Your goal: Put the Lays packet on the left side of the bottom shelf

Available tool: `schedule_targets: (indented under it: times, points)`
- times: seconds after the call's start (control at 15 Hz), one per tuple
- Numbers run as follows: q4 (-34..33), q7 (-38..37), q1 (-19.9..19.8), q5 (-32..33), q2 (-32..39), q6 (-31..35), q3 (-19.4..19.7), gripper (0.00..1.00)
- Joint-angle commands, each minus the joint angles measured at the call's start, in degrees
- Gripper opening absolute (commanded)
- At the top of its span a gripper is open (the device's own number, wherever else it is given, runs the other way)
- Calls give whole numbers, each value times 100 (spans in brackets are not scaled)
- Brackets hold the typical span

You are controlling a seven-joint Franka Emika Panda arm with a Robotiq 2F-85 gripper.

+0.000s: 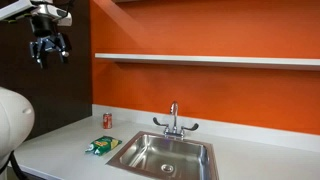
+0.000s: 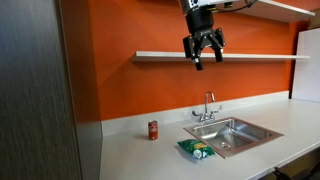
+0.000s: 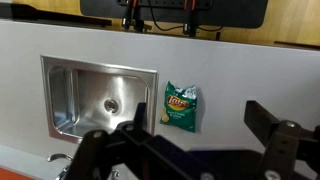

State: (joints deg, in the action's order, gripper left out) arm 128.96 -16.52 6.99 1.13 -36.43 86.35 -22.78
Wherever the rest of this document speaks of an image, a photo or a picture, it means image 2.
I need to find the red soda can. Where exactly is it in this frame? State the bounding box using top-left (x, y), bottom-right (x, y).
top-left (148, 120), bottom-right (158, 140)

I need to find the chrome sink faucet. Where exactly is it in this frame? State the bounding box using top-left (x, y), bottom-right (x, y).
top-left (192, 91), bottom-right (223, 123)

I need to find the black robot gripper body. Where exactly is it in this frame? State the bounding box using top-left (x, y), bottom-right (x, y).
top-left (183, 7), bottom-right (226, 59)

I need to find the white wall shelf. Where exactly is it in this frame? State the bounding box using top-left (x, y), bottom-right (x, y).
top-left (132, 51), bottom-right (310, 62)
top-left (216, 0), bottom-right (316, 23)

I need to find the white lower wall shelf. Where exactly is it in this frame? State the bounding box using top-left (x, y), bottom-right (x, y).
top-left (132, 51), bottom-right (310, 62)

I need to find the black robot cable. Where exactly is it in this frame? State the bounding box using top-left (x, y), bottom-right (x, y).
top-left (213, 0), bottom-right (259, 14)

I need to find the green Lays chips packet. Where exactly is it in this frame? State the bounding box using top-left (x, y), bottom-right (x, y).
top-left (178, 139), bottom-right (215, 159)

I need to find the stainless steel sink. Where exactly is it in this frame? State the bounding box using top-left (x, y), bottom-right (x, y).
top-left (185, 117), bottom-right (282, 158)

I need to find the white board at right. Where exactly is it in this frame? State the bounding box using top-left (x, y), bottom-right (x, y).
top-left (292, 28), bottom-right (320, 102)

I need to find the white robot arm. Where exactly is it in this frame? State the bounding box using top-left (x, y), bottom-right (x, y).
top-left (180, 0), bottom-right (233, 70)

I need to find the white upper wall shelf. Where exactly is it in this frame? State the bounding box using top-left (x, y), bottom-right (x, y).
top-left (216, 0), bottom-right (316, 23)

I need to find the dark wood cabinet panel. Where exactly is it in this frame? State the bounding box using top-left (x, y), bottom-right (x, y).
top-left (0, 0), bottom-right (81, 180)

